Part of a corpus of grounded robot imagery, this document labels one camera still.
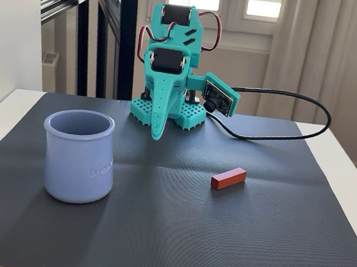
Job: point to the teal gripper black motor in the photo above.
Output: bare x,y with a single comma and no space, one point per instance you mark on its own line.
166,60

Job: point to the red-brown wooden block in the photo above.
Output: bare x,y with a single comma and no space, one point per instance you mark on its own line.
228,178

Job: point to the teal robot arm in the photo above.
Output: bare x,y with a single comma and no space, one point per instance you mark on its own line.
177,32

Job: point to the lavender blue ceramic pot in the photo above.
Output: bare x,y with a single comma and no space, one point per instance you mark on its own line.
76,164

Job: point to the dark grey textured mat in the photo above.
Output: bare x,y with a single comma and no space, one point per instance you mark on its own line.
187,224

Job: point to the beige curtain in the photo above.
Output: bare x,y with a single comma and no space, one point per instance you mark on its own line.
344,68

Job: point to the teal grid robot base plate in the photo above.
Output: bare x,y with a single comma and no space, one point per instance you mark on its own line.
191,115

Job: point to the wrist camera circuit board module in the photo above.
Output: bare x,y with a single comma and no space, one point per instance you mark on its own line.
221,96

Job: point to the white window frame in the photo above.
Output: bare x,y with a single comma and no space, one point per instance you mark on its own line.
229,23

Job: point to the black metal door frame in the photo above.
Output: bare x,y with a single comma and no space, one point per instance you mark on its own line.
80,32

